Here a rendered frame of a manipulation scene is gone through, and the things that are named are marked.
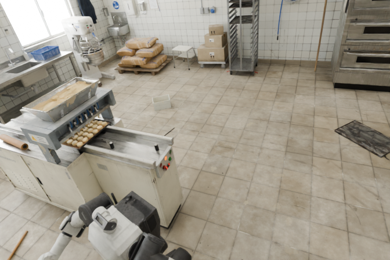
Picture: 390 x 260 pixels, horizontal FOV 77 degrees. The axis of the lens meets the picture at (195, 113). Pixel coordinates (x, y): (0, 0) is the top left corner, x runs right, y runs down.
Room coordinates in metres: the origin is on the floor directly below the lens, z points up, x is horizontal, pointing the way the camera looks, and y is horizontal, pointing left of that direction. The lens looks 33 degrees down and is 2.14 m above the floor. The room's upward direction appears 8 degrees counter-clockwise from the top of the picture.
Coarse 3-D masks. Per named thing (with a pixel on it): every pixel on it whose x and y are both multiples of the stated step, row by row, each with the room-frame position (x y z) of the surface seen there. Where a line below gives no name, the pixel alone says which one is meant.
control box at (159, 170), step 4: (168, 148) 1.57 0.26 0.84; (164, 152) 1.53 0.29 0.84; (168, 152) 1.53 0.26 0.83; (172, 152) 1.58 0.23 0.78; (164, 156) 1.48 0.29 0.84; (168, 156) 1.52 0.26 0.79; (172, 156) 1.57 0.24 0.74; (160, 160) 1.44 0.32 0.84; (164, 160) 1.47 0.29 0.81; (168, 160) 1.51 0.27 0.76; (172, 160) 1.56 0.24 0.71; (156, 164) 1.40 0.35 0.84; (164, 164) 1.46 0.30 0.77; (168, 164) 1.50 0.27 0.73; (156, 168) 1.38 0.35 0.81; (160, 168) 1.40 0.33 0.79; (156, 172) 1.39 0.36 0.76; (160, 172) 1.39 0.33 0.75; (164, 172) 1.43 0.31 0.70; (160, 176) 1.38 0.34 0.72
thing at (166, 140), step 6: (24, 114) 2.51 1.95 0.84; (30, 114) 2.46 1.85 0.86; (108, 126) 1.94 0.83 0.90; (114, 132) 1.89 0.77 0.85; (120, 132) 1.85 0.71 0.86; (126, 132) 1.82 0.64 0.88; (132, 132) 1.78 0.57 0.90; (138, 132) 1.77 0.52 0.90; (144, 132) 1.75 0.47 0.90; (144, 138) 1.73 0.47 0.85; (150, 138) 1.70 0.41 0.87; (156, 138) 1.67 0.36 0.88; (162, 138) 1.64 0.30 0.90; (168, 138) 1.62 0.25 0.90; (168, 144) 1.62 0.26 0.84
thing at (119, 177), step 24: (96, 144) 1.76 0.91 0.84; (120, 144) 1.71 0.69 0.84; (144, 144) 1.67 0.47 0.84; (96, 168) 1.63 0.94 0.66; (120, 168) 1.49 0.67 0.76; (144, 168) 1.38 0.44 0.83; (168, 168) 1.54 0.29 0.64; (120, 192) 1.55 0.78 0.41; (144, 192) 1.41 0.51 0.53; (168, 192) 1.47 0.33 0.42; (168, 216) 1.39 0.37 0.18
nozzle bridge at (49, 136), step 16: (96, 96) 2.02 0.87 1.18; (112, 96) 2.12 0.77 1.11; (80, 112) 1.78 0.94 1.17; (96, 112) 1.97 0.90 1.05; (32, 128) 1.61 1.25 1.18; (48, 128) 1.58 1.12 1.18; (64, 128) 1.70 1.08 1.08; (80, 128) 1.76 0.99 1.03; (48, 144) 1.53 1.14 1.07; (48, 160) 1.59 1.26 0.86
